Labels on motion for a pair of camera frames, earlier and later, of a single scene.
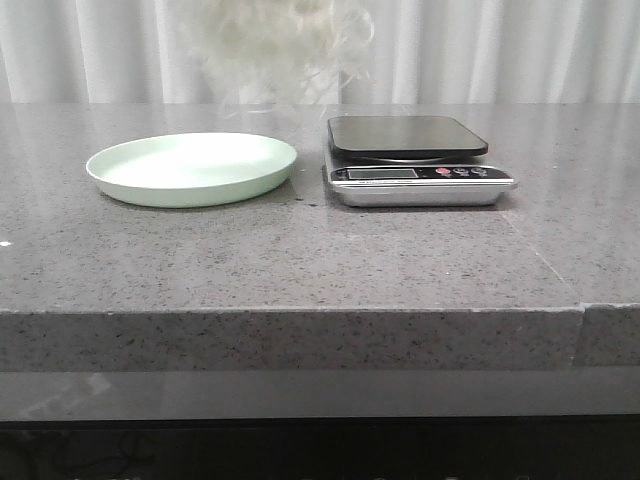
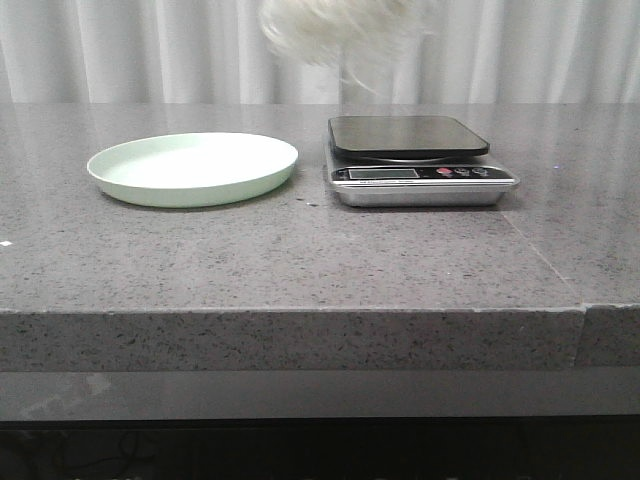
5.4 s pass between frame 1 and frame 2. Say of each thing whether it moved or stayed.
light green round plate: stayed
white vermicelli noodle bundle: moved
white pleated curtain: stayed
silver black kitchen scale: stayed
